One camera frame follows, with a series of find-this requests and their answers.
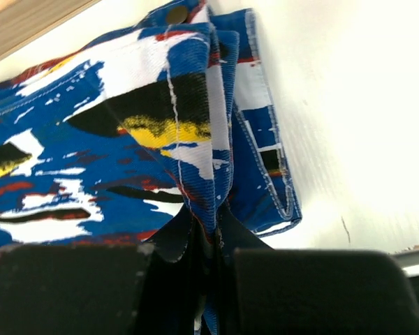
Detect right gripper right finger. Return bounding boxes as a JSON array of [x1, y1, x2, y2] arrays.
[[215, 205, 419, 334]]

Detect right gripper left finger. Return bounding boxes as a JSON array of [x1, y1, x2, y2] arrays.
[[0, 208, 198, 334]]

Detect blue white patterned trousers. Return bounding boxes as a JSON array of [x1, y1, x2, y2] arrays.
[[0, 1, 302, 265]]

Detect wooden clothes rack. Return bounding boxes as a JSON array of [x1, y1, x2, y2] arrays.
[[0, 0, 98, 61]]

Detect right aluminium side rail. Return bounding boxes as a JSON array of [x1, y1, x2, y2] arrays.
[[392, 245, 419, 277]]

